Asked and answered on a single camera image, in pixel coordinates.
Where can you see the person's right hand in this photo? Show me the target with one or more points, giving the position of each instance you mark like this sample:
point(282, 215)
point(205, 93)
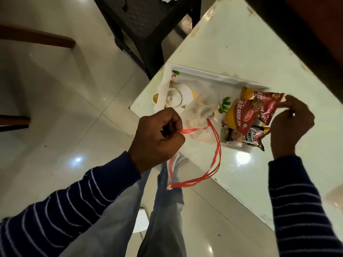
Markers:
point(292, 128)

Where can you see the person's left hand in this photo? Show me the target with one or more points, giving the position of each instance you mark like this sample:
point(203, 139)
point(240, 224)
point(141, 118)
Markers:
point(155, 139)

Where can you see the salted peanuts packet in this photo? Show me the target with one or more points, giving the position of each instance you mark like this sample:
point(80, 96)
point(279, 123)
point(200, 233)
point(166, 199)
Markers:
point(254, 137)

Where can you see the clear bag with red zip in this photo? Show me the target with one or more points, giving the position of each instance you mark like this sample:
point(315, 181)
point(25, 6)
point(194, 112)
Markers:
point(201, 109)

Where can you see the white floral tray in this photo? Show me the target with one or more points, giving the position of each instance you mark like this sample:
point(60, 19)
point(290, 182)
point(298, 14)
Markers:
point(214, 82)

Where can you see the person's right forearm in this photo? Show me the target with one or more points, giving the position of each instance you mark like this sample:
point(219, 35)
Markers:
point(302, 206)

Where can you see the person's left forearm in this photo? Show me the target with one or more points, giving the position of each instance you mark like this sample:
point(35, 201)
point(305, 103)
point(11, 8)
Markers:
point(67, 211)

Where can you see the person's right leg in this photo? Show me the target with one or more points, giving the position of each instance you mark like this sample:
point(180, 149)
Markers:
point(163, 224)

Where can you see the person's leg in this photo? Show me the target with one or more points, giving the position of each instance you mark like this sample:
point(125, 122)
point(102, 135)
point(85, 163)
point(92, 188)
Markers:
point(112, 224)
point(163, 224)

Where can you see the person's left leg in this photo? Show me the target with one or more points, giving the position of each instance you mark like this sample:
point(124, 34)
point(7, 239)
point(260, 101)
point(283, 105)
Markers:
point(112, 224)

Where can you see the white object on floor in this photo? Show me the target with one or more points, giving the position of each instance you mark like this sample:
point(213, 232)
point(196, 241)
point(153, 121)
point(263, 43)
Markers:
point(142, 220)

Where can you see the red sofa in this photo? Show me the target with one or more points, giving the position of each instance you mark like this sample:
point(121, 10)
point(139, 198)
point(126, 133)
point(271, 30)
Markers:
point(308, 24)

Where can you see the dark plastic stool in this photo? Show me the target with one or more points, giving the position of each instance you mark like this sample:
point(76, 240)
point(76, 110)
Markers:
point(144, 24)

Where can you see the wooden armchair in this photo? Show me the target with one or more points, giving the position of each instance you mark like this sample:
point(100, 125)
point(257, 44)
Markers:
point(34, 37)

